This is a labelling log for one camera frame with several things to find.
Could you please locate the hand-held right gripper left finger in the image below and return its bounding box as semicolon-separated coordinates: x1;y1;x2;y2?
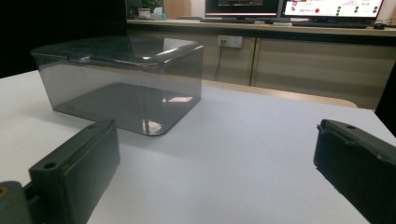
22;119;121;224

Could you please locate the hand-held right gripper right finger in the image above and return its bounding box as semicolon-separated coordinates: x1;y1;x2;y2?
313;119;396;224

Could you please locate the transparent grey lidded storage box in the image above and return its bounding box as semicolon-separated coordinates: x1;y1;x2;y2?
30;35;205;137

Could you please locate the black curtain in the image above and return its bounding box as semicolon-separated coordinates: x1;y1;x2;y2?
375;62;396;138
0;0;127;78

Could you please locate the beige wooden cabinet counter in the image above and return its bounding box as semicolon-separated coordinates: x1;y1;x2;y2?
126;19;396;110

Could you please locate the black keyboard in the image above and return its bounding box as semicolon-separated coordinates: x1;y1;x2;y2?
199;17;257;24
291;21;368;30

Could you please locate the bright-screen computer monitor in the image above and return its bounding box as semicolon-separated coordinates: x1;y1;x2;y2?
280;0;385;20

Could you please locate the green potted plant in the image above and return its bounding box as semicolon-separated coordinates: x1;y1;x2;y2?
138;0;164;20

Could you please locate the dark-screen computer monitor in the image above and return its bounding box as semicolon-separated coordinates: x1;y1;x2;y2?
205;0;280;19

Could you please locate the black power cable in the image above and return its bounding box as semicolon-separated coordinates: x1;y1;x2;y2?
214;41;225;82

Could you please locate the white wall power outlet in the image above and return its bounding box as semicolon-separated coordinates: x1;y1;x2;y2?
218;35;244;49

